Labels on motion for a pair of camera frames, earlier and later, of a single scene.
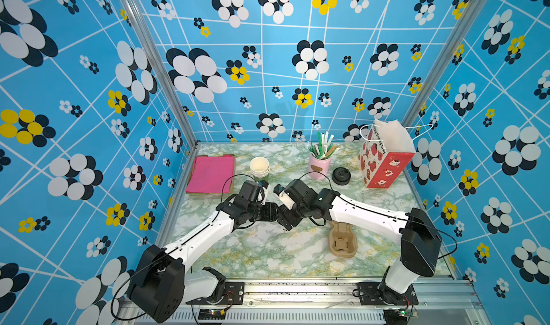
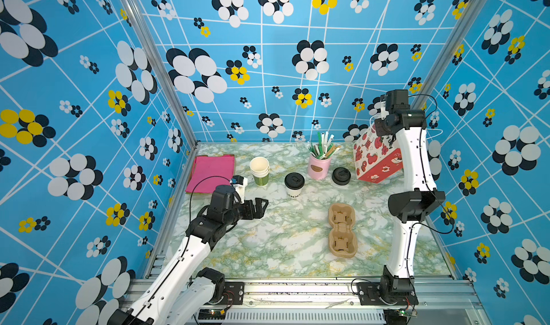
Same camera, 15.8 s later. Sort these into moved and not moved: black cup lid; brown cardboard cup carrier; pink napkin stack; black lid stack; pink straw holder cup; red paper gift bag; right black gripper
Moved: black cup lid; right black gripper; red paper gift bag
Not moved: brown cardboard cup carrier; pink straw holder cup; black lid stack; pink napkin stack
